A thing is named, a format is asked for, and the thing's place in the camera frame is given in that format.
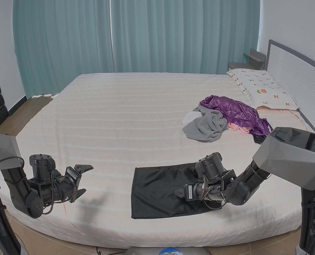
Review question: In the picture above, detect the blue-green curtain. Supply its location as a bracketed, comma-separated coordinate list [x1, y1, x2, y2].
[111, 0, 262, 75]
[13, 0, 115, 98]

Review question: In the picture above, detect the pink garment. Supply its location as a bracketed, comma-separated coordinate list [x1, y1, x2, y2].
[227, 122, 254, 135]

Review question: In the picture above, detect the bed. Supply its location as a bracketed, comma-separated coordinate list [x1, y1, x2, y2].
[0, 39, 315, 249]

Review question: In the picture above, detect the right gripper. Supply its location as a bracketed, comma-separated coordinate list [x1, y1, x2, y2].
[184, 182, 209, 202]

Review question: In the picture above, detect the purple satin garment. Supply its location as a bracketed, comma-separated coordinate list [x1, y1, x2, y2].
[199, 95, 274, 138]

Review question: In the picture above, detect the black cable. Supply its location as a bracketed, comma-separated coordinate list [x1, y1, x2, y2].
[0, 156, 25, 171]
[42, 195, 76, 215]
[203, 199, 225, 211]

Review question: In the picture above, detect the white garment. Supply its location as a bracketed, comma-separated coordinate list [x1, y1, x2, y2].
[182, 112, 201, 126]

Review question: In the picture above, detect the grey bedside table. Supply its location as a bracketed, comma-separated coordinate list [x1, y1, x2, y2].
[228, 49, 266, 71]

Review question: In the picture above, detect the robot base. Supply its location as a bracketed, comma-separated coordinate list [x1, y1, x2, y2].
[126, 245, 206, 255]

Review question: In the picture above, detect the black T-shirt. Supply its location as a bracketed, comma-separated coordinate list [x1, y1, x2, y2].
[131, 162, 223, 219]

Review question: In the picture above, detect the white printed pillow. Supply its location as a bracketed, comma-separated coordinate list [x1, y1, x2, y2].
[226, 68, 299, 110]

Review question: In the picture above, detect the grey garment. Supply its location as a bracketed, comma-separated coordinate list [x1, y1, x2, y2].
[182, 106, 229, 143]

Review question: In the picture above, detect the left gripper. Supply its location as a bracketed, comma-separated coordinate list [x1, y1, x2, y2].
[54, 164, 94, 204]

